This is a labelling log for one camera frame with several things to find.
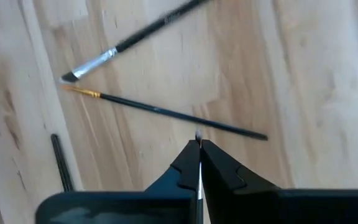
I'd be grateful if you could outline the black paintbrush silver ferrule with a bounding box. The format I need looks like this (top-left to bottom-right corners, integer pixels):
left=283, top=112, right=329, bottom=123
left=59, top=0, right=213, bottom=84

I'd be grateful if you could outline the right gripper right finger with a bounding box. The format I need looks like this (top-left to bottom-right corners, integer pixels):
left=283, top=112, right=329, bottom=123
left=201, top=139, right=279, bottom=224

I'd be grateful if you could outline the thin black paintbrush gold ferrule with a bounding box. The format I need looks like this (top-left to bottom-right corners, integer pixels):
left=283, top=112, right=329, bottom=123
left=61, top=84, right=269, bottom=141

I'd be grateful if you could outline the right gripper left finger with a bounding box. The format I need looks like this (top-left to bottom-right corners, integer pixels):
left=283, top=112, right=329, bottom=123
left=144, top=140, right=201, bottom=224

